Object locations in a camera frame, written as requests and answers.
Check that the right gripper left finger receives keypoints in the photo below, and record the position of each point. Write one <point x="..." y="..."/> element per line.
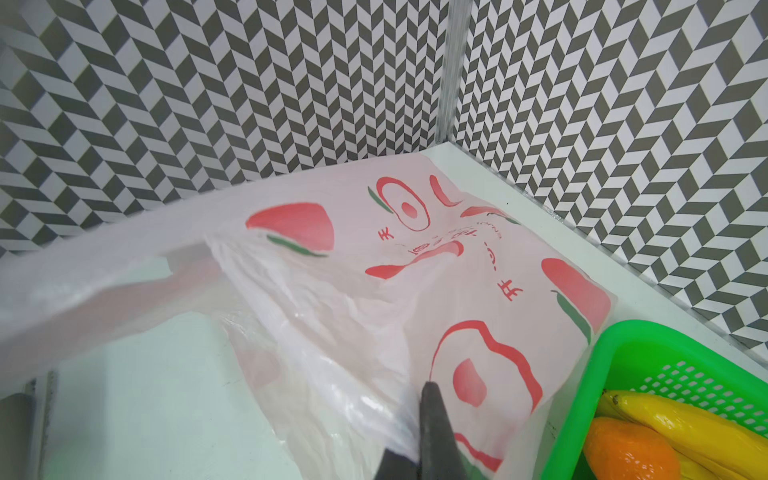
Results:
<point x="396" y="467"/>

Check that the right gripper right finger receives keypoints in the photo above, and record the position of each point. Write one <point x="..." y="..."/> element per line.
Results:
<point x="440" y="458"/>

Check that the pink plastic bag peach print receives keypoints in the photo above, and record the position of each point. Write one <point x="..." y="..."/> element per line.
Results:
<point x="343" y="291"/>

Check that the small orange fake tangerine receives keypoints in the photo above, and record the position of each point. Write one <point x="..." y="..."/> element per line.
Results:
<point x="616" y="449"/>

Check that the yellow fake banana bunch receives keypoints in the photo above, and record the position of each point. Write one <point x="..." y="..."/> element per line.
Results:
<point x="726" y="448"/>

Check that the green plastic basket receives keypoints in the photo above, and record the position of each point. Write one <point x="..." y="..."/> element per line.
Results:
<point x="653" y="359"/>

